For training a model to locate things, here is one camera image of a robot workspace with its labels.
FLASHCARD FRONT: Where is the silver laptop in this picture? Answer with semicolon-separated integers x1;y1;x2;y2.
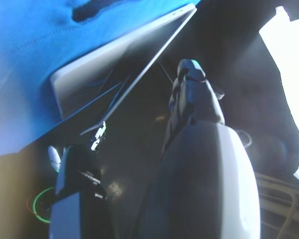
49;2;198;136

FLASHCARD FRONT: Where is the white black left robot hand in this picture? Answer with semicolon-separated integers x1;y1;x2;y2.
137;59;262;239

